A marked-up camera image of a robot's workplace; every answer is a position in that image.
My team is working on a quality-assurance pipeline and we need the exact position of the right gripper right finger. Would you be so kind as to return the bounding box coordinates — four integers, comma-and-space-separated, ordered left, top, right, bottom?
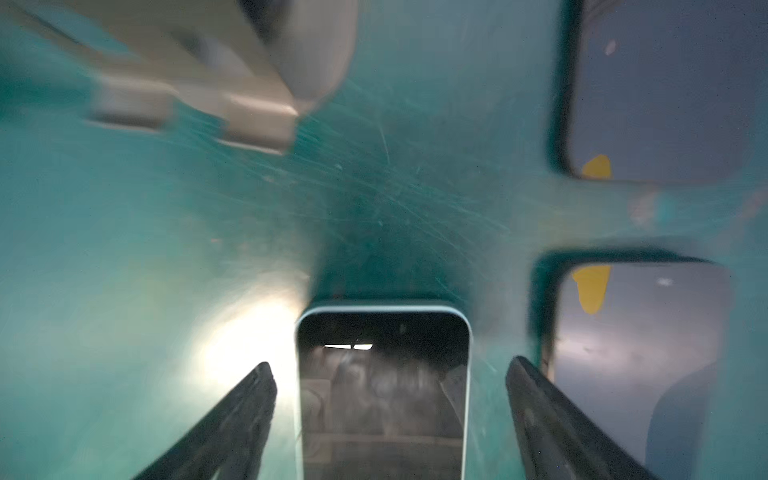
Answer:
506, 356, 654, 479

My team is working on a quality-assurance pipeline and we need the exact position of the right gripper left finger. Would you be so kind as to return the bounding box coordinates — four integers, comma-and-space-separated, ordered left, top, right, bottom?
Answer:
136, 362, 277, 479

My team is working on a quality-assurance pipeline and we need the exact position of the phone dark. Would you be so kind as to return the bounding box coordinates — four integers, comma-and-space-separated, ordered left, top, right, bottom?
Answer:
295, 301, 472, 479
540, 261, 731, 479

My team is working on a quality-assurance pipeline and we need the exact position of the phone white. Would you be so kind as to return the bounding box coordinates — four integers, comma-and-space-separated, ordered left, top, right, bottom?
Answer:
564, 1, 767, 184

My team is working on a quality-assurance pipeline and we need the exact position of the round stand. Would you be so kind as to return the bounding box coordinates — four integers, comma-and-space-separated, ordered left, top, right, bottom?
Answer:
1, 1, 359, 154

